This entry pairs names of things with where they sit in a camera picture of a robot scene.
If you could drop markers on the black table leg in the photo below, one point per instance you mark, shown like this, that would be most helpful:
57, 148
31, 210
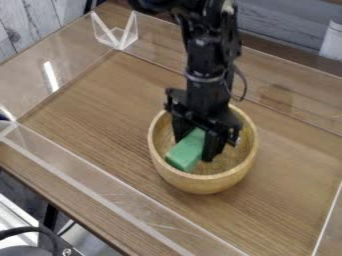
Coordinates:
51, 217

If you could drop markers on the clear acrylic tray barrier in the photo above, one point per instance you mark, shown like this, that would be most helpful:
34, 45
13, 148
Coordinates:
82, 94

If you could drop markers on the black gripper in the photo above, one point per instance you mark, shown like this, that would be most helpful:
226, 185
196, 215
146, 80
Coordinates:
202, 109

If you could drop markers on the black metal bracket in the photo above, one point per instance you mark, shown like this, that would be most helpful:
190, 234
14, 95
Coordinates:
55, 244

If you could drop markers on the green rectangular block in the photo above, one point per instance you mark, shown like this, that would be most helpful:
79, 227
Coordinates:
186, 152

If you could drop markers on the brown wooden bowl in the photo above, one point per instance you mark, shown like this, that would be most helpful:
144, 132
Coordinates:
210, 177

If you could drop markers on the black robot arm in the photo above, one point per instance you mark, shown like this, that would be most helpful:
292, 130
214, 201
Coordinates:
213, 44

